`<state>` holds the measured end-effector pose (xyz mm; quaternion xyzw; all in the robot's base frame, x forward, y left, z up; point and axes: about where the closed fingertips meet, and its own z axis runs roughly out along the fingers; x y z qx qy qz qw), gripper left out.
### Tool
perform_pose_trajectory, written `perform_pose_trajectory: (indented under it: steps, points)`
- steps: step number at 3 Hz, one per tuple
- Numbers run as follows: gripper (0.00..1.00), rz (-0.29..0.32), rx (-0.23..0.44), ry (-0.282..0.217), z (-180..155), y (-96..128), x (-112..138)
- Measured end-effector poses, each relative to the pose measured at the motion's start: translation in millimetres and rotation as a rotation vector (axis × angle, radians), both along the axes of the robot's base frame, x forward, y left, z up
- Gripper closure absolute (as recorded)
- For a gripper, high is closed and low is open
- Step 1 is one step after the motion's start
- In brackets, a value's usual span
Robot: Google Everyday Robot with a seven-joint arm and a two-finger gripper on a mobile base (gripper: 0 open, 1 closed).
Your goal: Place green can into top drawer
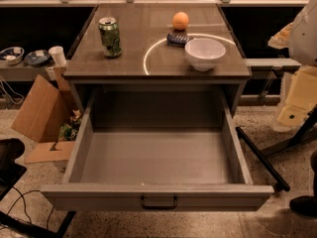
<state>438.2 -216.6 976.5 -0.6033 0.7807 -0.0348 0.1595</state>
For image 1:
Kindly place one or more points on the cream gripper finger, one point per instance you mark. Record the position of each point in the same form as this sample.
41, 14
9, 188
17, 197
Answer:
301, 97

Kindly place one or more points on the green soda can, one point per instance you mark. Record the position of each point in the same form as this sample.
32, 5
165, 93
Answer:
110, 37

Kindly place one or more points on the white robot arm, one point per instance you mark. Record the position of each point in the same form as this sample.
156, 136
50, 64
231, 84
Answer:
300, 37

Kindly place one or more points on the grey cabinet with top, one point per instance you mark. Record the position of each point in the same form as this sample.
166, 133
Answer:
147, 57

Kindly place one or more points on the open grey top drawer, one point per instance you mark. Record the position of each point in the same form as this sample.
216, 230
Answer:
157, 144

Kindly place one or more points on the black table leg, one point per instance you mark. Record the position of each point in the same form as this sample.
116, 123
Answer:
281, 184

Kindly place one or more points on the white bowl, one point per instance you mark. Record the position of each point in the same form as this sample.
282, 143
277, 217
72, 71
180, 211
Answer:
203, 54

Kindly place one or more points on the blue chip bag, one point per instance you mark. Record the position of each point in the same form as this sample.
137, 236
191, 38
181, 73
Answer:
177, 40

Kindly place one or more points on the orange fruit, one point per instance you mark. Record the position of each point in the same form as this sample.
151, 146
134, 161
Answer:
180, 21

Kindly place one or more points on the green snack bags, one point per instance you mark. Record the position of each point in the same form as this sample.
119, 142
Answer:
68, 131

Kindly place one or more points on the white paper cup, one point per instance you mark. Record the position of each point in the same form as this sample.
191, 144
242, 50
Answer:
58, 56

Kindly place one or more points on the cardboard box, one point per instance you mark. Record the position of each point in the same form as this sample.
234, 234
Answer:
41, 116

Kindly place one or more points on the blue bowl on shelf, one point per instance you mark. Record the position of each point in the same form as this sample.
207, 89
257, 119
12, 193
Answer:
37, 58

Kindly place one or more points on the low grey shelf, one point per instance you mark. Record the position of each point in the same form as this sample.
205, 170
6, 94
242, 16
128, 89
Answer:
24, 72

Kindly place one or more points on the patterned bowl on shelf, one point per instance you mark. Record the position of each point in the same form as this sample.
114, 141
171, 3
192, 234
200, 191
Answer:
12, 56

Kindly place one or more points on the black chair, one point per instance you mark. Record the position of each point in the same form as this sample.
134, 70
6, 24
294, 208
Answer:
10, 172

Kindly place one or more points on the black drawer handle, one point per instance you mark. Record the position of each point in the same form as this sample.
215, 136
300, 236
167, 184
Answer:
158, 203

